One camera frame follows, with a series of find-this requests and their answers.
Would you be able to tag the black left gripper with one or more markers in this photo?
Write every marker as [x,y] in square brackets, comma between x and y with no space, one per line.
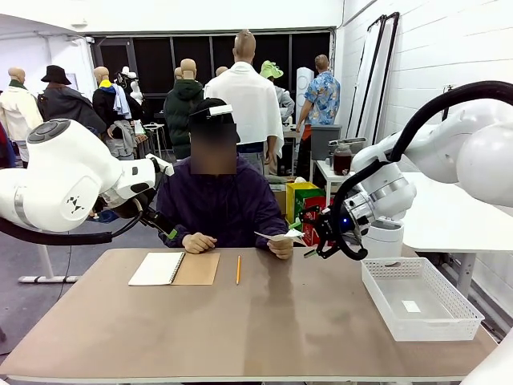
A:
[136,208]

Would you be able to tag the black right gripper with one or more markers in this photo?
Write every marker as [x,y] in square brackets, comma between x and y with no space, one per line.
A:
[329,230]

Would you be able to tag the white paper sheet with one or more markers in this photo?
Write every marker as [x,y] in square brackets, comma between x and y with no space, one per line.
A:
[276,236]

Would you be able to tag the spiral notebook brown cover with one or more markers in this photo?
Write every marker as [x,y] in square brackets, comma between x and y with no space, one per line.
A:
[156,268]

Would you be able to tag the yellow pencil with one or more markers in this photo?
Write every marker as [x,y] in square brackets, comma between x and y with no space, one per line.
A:
[238,270]

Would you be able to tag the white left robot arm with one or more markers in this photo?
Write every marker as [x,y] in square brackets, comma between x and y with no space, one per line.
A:
[68,172]

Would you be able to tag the person's right forearm purple sleeve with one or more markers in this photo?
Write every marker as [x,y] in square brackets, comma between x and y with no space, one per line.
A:
[182,230]

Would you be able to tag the person's left forearm purple sleeve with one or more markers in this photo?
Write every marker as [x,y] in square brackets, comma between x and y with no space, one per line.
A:
[280,225]

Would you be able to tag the person's left hand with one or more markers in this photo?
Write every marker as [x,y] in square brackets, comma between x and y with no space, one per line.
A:
[282,248]

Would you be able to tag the person's right hand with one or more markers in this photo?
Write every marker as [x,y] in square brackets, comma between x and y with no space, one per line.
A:
[198,242]

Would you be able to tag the red recycling bin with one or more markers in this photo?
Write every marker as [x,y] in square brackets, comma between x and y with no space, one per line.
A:
[312,234]

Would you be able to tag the green recycling bin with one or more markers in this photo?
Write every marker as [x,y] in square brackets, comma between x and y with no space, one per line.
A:
[304,200]

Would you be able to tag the yellow recycling bin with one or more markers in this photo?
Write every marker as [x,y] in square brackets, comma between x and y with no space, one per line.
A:
[292,200]

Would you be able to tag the brown cardboard box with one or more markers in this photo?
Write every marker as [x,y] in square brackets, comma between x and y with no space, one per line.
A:
[281,202]

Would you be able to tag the person in purple jacket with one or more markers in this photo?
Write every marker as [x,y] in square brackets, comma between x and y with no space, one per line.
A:
[216,204]

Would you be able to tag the blue jeans mannequin legs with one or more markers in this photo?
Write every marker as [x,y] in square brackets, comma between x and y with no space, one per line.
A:
[107,216]

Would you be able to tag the grey green cloth pile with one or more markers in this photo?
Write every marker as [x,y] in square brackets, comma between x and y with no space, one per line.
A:
[282,182]

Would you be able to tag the small white side table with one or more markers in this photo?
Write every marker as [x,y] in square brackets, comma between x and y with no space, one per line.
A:
[326,170]

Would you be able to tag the white round trash bin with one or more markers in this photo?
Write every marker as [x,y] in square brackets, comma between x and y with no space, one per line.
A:
[384,240]

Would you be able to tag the glass jar brown liquid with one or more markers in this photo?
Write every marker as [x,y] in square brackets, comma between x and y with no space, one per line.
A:
[342,162]

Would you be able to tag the grey plastic bin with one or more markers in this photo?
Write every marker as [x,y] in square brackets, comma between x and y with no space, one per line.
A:
[324,142]

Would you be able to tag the white small background table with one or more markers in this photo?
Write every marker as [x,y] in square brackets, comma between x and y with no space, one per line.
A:
[154,127]

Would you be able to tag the grey metal tray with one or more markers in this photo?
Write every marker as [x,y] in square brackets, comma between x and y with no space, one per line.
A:
[354,141]

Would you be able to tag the mannequin in dark green jacket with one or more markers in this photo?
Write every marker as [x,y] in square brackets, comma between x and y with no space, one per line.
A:
[182,108]

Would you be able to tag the white basket label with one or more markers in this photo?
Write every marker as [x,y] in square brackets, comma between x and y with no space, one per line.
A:
[411,306]

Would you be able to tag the white stand leg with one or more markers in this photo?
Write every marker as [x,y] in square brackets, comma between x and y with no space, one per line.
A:
[46,264]

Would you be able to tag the black beanie cap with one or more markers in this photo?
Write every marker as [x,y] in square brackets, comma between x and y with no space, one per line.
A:
[204,105]

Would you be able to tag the large white table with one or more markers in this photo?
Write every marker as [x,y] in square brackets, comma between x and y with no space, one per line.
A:
[441,224]

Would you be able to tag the mannequin with yellow collar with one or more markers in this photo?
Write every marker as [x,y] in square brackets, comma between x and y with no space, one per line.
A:
[106,104]

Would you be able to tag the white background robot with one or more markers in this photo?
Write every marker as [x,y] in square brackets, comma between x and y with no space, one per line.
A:
[130,86]

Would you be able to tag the mannequin with white cloth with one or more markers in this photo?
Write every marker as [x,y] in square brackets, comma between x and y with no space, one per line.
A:
[248,100]

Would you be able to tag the white perforated plastic basket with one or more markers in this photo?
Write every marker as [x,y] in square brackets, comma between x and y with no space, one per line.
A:
[441,321]

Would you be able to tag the bare beige mannequin head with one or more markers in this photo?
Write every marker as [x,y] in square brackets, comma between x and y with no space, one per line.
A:
[178,73]
[221,71]

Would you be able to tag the white cylinder appliance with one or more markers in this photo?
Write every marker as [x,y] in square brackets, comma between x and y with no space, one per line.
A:
[303,80]

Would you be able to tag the mannequin with black hat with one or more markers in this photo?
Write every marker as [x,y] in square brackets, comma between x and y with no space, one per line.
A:
[68,104]

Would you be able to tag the dark window panels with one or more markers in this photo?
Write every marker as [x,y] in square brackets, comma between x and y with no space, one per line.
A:
[152,60]

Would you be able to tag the mannequin with green hat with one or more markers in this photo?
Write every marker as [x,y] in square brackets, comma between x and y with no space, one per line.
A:
[271,70]

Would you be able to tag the mannequin in cream jacket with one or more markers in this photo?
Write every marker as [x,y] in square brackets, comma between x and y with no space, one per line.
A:
[20,108]

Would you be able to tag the black tripod stand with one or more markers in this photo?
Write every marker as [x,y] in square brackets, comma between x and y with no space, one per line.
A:
[450,87]

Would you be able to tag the white head camera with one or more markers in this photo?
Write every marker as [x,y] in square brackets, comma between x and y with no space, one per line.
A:
[221,110]

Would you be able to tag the white panel black frame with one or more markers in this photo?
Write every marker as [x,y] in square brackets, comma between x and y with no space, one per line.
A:
[382,80]
[364,80]

